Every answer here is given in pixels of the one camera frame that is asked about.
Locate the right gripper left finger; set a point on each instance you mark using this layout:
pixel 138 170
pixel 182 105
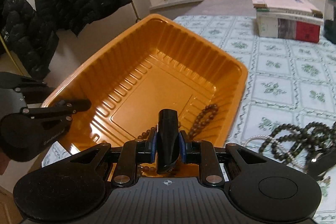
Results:
pixel 132 154

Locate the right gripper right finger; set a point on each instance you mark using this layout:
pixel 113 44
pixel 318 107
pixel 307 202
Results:
pixel 201 153

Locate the orange plastic tray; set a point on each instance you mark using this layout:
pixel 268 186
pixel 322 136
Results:
pixel 155 64

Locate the black jacket at left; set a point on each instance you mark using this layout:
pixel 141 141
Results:
pixel 30 38

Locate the green floral tablecloth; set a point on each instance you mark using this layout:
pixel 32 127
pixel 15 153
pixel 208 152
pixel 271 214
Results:
pixel 288 81

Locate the thick red white book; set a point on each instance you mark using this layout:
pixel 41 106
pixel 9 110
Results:
pixel 288 26

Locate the pink top book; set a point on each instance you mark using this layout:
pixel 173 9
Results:
pixel 299 7

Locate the dark green lamp base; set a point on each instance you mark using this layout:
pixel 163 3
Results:
pixel 329 18

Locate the black strap item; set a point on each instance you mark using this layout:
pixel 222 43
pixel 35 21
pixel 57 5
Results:
pixel 319 164

